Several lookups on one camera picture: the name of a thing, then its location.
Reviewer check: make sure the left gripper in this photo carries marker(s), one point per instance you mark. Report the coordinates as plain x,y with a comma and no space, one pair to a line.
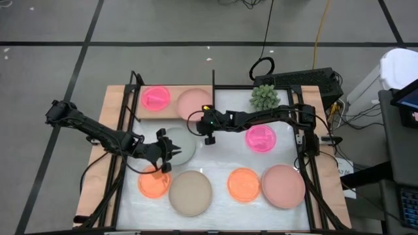
164,147

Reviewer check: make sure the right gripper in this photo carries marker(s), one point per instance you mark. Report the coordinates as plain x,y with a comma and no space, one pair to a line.
206,130

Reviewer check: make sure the pale grey plate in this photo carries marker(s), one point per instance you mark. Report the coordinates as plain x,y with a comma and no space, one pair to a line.
186,147

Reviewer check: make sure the pink translucent plate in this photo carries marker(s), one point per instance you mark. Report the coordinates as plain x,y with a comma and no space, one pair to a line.
260,138
155,98

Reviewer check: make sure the orange translucent plate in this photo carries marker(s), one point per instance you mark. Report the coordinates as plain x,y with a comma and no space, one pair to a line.
244,185
153,186

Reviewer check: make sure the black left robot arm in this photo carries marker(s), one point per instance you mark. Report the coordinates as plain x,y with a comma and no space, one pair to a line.
98,132

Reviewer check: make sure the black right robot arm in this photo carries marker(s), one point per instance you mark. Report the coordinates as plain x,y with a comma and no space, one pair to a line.
271,114

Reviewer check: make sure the beige plate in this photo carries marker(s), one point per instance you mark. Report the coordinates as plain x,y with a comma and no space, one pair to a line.
190,193

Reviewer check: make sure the green potted plant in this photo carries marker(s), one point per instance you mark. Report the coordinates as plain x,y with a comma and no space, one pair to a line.
265,97

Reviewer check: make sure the large salmon pink plate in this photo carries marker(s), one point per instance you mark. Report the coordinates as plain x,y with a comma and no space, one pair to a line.
283,186

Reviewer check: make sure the black computer case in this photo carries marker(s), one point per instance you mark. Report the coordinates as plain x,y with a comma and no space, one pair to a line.
294,80

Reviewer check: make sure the white paper sheet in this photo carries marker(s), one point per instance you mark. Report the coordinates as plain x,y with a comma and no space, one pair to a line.
346,169

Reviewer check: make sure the grey desk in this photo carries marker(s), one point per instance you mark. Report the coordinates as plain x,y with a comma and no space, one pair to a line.
398,150

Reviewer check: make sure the white plastic container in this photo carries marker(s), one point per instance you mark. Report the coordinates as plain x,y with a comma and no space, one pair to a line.
400,68

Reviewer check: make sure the black tablet screen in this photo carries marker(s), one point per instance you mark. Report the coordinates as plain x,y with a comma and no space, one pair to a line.
406,99

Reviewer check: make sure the black keypad device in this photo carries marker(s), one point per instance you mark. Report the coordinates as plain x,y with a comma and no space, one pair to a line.
409,205

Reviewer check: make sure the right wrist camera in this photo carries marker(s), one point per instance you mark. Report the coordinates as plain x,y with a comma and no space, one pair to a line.
218,120

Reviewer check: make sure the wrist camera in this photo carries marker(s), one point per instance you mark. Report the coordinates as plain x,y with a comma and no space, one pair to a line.
218,120
150,151

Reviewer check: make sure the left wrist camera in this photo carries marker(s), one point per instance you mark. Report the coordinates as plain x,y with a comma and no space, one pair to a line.
150,151

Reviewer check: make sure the black metal table frame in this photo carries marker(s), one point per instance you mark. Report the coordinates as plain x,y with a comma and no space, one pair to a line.
119,182

